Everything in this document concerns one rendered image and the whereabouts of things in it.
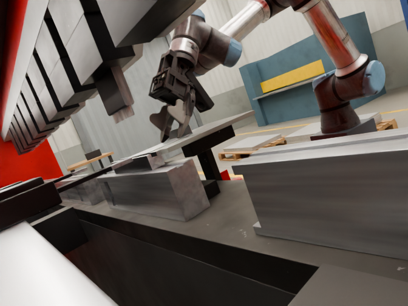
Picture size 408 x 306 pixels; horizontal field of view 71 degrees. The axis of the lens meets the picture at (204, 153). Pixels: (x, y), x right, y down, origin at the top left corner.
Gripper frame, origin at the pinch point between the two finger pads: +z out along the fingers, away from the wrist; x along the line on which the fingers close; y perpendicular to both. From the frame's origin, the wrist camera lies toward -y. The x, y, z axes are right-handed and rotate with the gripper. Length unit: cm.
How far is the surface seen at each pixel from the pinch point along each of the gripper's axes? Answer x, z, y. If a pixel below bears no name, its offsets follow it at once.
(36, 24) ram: -15.9, -18.3, 32.0
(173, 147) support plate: 9.7, 6.5, 6.0
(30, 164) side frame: -212, -22, -10
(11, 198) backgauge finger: 4.3, 21.5, 27.4
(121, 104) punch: 3.8, 0.2, 15.6
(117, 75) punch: 5.4, -4.0, 18.5
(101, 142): -692, -214, -232
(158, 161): 6.7, 9.2, 6.7
